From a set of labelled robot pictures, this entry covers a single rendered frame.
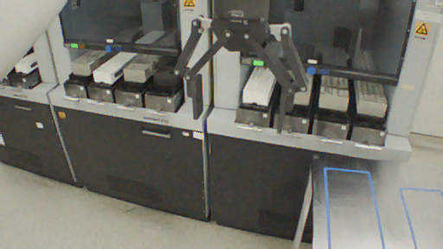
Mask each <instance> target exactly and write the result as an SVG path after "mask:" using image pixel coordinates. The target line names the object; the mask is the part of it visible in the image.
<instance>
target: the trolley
mask: <svg viewBox="0 0 443 249"><path fill-rule="evenodd" d="M310 202H311V204H312V215H311V220H312V231H311V236H312V246H311V249H443V172H442V171H441V168H440V166H438V165H432V164H421V163H404V162H393V161H387V160H381V161H380V160H373V159H368V158H361V157H358V158H354V157H346V156H333V155H319V154H311V165H310V168H309V173H308V177H307V183H306V186H305V195H304V200H303V204H302V207H301V209H300V213H299V222H298V225H297V231H296V234H295V235H294V239H293V244H292V249H299V246H300V241H301V238H302V233H303V231H304V226H305V223H306V219H307V215H308V210H309V206H310Z"/></svg>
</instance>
